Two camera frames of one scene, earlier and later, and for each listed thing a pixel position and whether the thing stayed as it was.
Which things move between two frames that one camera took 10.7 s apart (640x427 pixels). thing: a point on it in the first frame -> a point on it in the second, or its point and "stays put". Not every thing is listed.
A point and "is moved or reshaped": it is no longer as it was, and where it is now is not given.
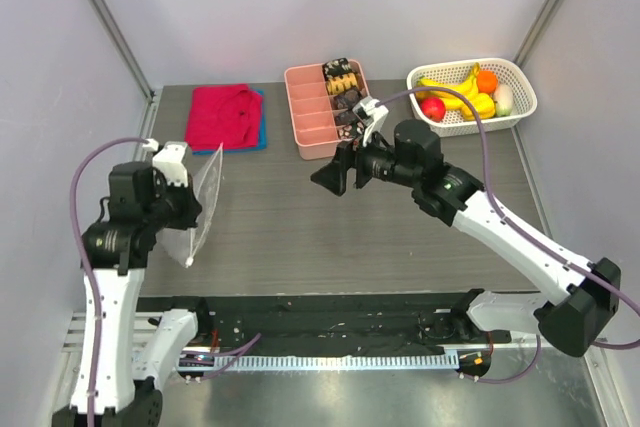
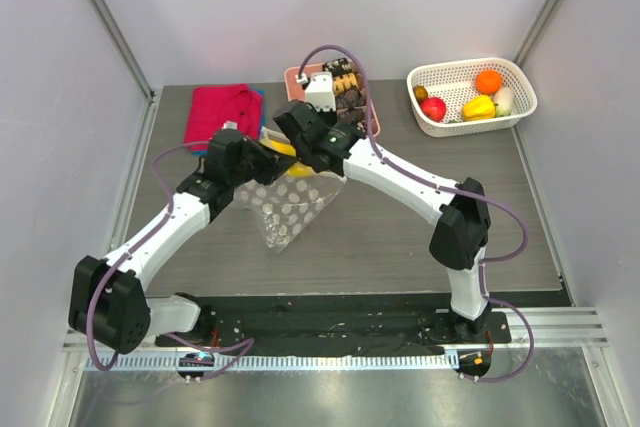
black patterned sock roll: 336,67 stays put
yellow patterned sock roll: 338,84 stays put
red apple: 433,108 stays put
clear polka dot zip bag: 207,181 is moved or reshaped
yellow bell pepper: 483,105 stays put
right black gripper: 360,167 -> 292,122
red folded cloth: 225,114 stays put
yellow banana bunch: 467,88 -> 295,169
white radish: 504,100 stays put
